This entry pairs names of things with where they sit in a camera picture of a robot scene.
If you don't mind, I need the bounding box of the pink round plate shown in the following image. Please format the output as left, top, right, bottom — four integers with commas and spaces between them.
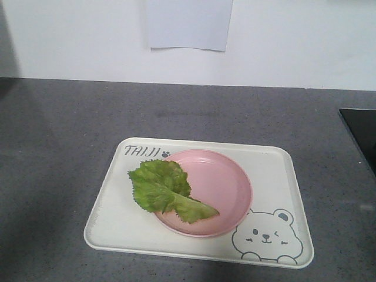
155, 149, 253, 237

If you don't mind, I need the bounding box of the black induction cooktop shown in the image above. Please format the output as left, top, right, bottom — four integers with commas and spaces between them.
339, 108, 376, 174

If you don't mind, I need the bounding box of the green lettuce leaf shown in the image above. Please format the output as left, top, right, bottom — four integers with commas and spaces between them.
127, 159, 220, 224

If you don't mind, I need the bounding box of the cream bear serving tray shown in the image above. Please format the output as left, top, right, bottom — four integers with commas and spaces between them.
83, 137, 314, 269

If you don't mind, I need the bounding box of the white paper sheet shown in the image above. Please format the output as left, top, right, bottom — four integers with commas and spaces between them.
146, 0, 233, 52

